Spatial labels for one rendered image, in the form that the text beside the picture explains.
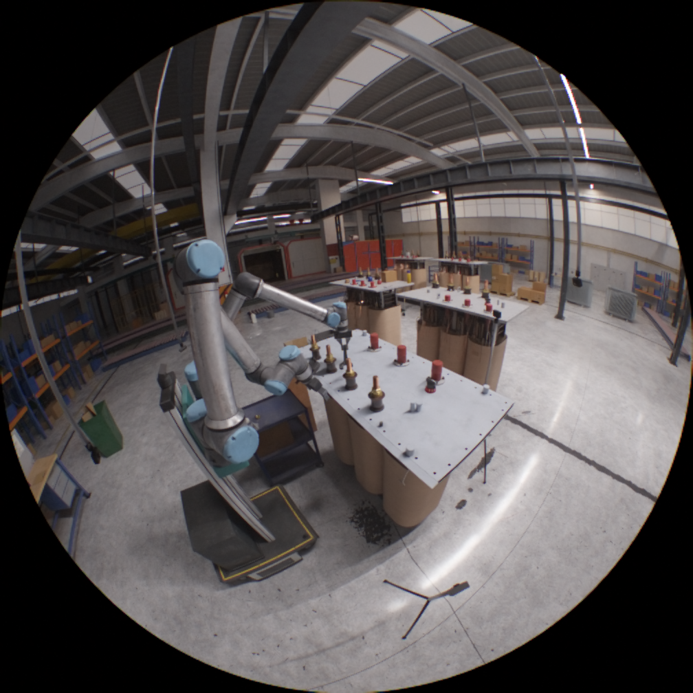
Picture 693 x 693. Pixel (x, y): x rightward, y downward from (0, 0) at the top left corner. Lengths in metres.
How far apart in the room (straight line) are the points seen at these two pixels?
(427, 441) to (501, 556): 1.65
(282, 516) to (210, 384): 1.63
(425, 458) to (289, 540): 1.39
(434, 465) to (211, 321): 0.99
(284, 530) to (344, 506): 0.69
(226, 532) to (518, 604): 2.29
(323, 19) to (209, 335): 2.97
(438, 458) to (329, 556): 1.53
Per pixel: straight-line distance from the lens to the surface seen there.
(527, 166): 9.14
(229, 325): 0.92
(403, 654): 2.26
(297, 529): 2.10
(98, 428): 4.76
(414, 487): 1.52
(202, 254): 0.69
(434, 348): 3.20
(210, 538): 1.73
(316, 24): 3.08
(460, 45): 11.71
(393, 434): 1.17
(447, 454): 1.10
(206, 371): 0.73
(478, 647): 2.39
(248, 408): 2.43
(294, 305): 1.33
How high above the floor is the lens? 2.21
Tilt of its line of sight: 24 degrees down
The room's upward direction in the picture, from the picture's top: 7 degrees counter-clockwise
